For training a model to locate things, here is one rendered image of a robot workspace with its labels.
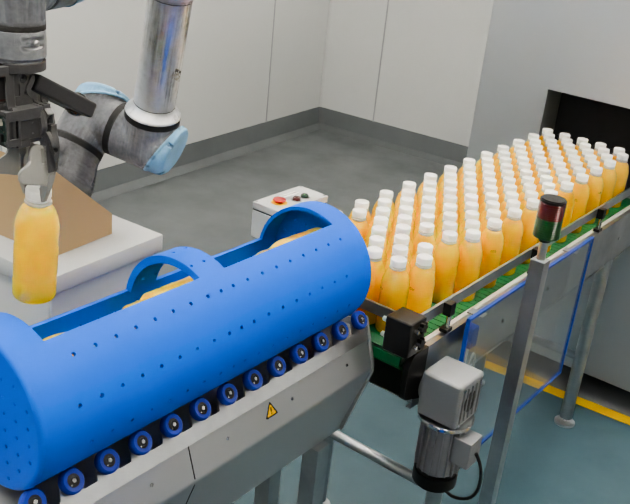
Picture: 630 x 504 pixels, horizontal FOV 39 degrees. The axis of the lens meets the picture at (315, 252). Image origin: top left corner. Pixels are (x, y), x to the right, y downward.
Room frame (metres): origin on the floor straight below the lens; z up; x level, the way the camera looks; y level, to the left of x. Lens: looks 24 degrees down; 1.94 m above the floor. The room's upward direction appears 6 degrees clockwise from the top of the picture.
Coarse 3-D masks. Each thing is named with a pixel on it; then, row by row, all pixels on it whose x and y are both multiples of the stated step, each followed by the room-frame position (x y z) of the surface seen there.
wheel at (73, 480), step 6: (72, 468) 1.17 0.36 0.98; (60, 474) 1.16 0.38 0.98; (66, 474) 1.16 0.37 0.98; (72, 474) 1.17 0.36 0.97; (78, 474) 1.17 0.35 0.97; (60, 480) 1.15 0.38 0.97; (66, 480) 1.15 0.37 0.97; (72, 480) 1.16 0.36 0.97; (78, 480) 1.17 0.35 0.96; (84, 480) 1.17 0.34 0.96; (60, 486) 1.15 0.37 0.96; (66, 486) 1.15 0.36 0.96; (72, 486) 1.15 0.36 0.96; (78, 486) 1.16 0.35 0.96; (66, 492) 1.14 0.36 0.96; (72, 492) 1.15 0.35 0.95; (78, 492) 1.16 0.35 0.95
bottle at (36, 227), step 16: (32, 208) 1.23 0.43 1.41; (48, 208) 1.24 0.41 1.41; (16, 224) 1.23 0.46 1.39; (32, 224) 1.22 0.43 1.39; (48, 224) 1.23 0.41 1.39; (16, 240) 1.23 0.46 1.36; (32, 240) 1.22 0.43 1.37; (48, 240) 1.23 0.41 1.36; (16, 256) 1.23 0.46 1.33; (32, 256) 1.22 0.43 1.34; (48, 256) 1.23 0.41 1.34; (16, 272) 1.23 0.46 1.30; (32, 272) 1.22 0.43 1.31; (48, 272) 1.24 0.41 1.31; (16, 288) 1.23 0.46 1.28; (32, 288) 1.23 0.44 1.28; (48, 288) 1.24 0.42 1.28; (32, 304) 1.23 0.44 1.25
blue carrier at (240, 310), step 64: (192, 256) 1.51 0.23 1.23; (256, 256) 1.57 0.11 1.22; (320, 256) 1.68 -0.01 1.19; (0, 320) 1.20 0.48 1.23; (64, 320) 1.44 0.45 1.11; (128, 320) 1.29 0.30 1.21; (192, 320) 1.36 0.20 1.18; (256, 320) 1.47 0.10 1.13; (320, 320) 1.64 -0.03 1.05; (0, 384) 1.13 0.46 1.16; (64, 384) 1.14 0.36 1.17; (128, 384) 1.22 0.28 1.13; (192, 384) 1.33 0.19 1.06; (0, 448) 1.14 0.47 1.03; (64, 448) 1.11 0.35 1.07
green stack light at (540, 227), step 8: (536, 216) 1.99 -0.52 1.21; (536, 224) 1.98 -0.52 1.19; (544, 224) 1.96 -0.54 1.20; (552, 224) 1.96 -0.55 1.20; (560, 224) 1.97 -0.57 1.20; (536, 232) 1.98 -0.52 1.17; (544, 232) 1.96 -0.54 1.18; (552, 232) 1.96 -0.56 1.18; (544, 240) 1.96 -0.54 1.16; (552, 240) 1.96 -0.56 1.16
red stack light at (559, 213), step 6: (540, 204) 1.98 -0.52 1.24; (546, 204) 1.97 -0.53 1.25; (540, 210) 1.98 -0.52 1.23; (546, 210) 1.97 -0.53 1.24; (552, 210) 1.96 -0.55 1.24; (558, 210) 1.96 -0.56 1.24; (564, 210) 1.97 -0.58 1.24; (540, 216) 1.98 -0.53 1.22; (546, 216) 1.96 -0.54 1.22; (552, 216) 1.96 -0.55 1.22; (558, 216) 1.96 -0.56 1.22
